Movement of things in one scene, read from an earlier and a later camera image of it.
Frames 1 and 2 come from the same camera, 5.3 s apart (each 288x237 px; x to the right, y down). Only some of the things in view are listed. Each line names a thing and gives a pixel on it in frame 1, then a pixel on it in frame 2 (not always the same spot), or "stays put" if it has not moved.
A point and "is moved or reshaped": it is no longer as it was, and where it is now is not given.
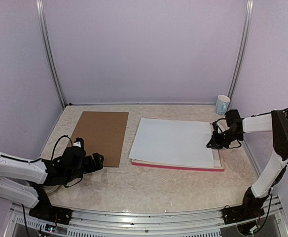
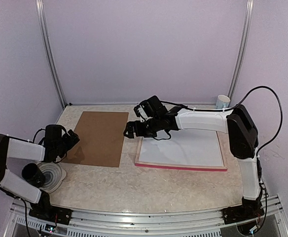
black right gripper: (215, 141) → (139, 133)
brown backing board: (102, 132) stays put
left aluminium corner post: (41, 13) stays put
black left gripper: (98, 164) → (71, 142)
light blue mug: (222, 104) stays put
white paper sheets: (175, 141) is moved or reshaped
